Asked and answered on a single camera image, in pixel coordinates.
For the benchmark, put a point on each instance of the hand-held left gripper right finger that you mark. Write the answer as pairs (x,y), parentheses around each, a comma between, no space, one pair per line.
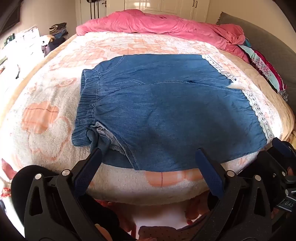
(208,166)

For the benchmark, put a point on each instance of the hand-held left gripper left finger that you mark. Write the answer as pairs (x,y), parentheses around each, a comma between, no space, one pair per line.
(89,166)

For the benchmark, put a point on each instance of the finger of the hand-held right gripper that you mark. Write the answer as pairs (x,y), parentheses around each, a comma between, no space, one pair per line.
(281,147)

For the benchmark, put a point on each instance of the beige quilted bed sheet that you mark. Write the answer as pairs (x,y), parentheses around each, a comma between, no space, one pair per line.
(286,120)

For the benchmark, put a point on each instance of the floral fleece blanket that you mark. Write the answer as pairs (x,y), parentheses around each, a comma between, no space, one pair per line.
(46,111)

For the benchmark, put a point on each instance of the person's dotted clothing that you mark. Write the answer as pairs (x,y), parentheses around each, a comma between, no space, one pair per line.
(161,234)

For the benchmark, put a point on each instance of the colourful folded clothes pile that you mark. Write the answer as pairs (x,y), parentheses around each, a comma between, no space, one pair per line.
(263,64)

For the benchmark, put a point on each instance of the grey quilted headboard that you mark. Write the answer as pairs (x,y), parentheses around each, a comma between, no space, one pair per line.
(266,37)

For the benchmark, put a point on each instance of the pile of clothes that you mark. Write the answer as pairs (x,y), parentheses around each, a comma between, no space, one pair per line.
(57,29)

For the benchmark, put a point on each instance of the cluttered white desk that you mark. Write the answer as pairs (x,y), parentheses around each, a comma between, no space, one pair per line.
(25,37)

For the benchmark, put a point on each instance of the pink duvet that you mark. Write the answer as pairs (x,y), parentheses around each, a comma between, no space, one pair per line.
(161,23)

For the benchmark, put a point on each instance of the white wardrobe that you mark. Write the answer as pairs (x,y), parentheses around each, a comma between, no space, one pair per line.
(161,5)

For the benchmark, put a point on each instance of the black wall television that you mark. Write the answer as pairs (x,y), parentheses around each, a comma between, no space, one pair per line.
(12,19)

